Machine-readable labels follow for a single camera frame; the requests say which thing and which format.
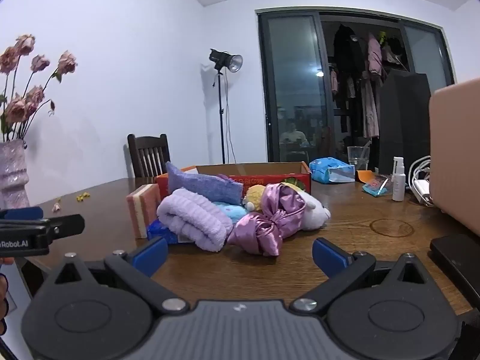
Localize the small blue foil packet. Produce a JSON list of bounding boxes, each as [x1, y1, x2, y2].
[[362, 174, 393, 198]]

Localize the dark framed sliding door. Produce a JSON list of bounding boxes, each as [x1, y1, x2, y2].
[[256, 5, 457, 166]]

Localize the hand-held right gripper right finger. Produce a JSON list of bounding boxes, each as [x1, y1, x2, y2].
[[290, 237, 437, 316]]

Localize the white charger cables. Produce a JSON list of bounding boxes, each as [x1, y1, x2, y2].
[[408, 155, 436, 208]]

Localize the hanging clothes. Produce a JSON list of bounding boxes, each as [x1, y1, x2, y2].
[[327, 23, 410, 140]]

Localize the black speaker box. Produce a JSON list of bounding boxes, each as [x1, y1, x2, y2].
[[378, 70, 431, 175]]

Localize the blue tissue packet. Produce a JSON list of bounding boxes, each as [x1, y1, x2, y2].
[[309, 156, 356, 185]]

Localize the person's left hand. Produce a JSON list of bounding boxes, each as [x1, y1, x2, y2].
[[0, 257, 15, 336]]

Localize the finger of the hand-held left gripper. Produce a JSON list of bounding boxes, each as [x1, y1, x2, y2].
[[0, 206, 44, 221], [0, 214, 85, 239]]

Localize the pink sponge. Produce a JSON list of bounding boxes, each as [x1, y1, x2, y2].
[[126, 183, 161, 239]]

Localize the mottled purple vase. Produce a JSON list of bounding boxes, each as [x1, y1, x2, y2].
[[0, 139, 31, 211]]

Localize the light blue plush toy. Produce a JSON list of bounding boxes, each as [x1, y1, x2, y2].
[[213, 201, 248, 223]]

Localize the black phone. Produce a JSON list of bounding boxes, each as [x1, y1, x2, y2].
[[429, 233, 480, 309]]

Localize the clear drinking glass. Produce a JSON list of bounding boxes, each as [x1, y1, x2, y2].
[[347, 145, 371, 172]]

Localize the purple satin cloth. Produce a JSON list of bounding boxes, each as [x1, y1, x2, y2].
[[226, 182, 307, 258]]

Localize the blue plastic packet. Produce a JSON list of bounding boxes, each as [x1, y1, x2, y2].
[[146, 219, 179, 245]]

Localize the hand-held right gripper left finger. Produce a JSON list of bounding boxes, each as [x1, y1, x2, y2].
[[45, 237, 190, 317]]

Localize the tan laptop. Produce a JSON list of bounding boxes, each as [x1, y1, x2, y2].
[[428, 78, 480, 238]]

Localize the yellow plush toy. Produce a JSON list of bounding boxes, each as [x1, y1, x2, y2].
[[242, 184, 268, 213]]

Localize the white spray bottle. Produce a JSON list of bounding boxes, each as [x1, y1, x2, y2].
[[391, 156, 407, 202]]

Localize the white plush toy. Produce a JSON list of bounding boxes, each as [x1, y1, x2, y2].
[[295, 190, 332, 232]]

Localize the blue-purple fluffy towel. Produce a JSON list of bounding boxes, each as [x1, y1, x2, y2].
[[166, 161, 245, 205]]

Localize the rolled lavender towel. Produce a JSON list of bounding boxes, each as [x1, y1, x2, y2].
[[156, 188, 234, 253]]

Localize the dried pink roses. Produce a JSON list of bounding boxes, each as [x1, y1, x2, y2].
[[0, 34, 78, 144]]

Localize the dark wooden chair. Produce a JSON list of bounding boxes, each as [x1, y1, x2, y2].
[[127, 133, 172, 179]]

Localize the orange cardboard box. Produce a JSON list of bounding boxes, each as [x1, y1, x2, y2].
[[155, 161, 312, 205]]

